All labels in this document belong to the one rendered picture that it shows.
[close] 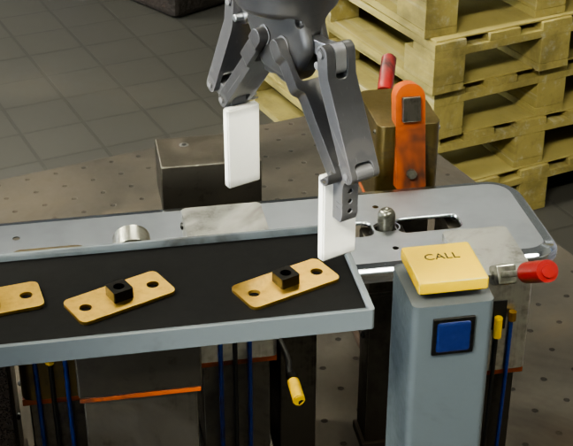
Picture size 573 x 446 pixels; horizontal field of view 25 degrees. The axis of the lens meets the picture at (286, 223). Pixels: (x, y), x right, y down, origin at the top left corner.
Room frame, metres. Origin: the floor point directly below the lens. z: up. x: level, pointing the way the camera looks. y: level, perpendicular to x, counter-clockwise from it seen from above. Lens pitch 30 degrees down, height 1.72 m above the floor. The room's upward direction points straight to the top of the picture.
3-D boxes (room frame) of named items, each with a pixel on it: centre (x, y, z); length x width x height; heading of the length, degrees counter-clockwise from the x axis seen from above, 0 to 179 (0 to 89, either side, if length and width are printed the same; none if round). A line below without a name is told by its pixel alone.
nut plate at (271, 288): (0.88, 0.00, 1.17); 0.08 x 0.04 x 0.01; 123
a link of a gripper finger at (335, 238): (0.82, -0.04, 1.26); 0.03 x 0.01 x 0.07; 123
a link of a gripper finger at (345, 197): (0.81, -0.05, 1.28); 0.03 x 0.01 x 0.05; 33
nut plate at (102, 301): (0.86, 0.13, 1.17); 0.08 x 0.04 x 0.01; 124
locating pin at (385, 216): (1.25, -0.11, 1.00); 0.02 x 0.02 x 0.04
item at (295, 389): (1.00, 0.00, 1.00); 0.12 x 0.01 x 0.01; 10
